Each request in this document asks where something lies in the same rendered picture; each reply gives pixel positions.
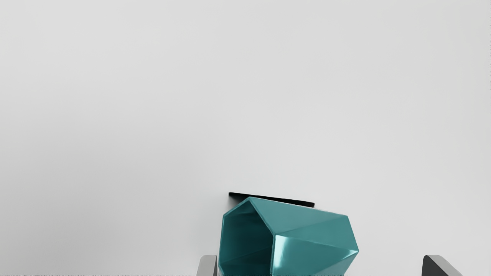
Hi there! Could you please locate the teal faceted mug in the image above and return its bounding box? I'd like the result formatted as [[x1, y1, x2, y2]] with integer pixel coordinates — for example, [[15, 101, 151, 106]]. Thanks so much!
[[218, 196, 359, 276]]

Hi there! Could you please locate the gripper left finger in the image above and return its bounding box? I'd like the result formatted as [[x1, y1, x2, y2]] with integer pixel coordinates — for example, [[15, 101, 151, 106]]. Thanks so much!
[[196, 255, 218, 276]]

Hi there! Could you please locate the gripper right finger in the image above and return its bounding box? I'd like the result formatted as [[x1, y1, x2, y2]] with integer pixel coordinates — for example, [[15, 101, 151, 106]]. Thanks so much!
[[422, 255, 463, 276]]

